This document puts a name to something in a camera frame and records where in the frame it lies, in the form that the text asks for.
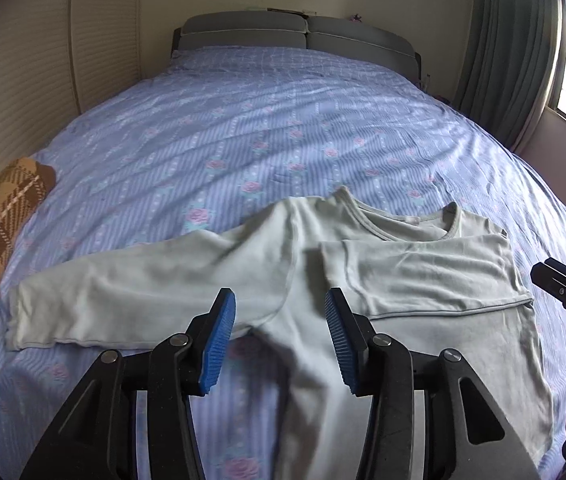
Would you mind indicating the white louvered wardrobe doors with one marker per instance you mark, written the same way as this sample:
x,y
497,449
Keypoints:
x,y
18,60

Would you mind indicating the grey-green curtain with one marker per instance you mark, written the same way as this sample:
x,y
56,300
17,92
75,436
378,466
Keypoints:
x,y
508,50

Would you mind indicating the dark flat thing on headboard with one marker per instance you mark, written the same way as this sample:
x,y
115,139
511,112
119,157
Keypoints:
x,y
288,10

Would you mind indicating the small purple ornament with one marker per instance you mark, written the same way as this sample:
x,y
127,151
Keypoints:
x,y
356,18

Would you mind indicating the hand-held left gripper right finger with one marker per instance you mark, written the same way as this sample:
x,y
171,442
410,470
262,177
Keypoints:
x,y
339,335

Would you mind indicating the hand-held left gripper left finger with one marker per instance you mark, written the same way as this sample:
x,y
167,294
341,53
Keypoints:
x,y
220,332

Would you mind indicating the grey padded headboard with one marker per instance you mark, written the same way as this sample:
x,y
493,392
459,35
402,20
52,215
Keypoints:
x,y
293,32

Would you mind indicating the bed with blue floral sheet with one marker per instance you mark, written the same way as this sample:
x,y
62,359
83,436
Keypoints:
x,y
273,120

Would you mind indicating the pale green long-sleeve shirt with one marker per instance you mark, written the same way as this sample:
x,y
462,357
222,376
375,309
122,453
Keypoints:
x,y
273,260

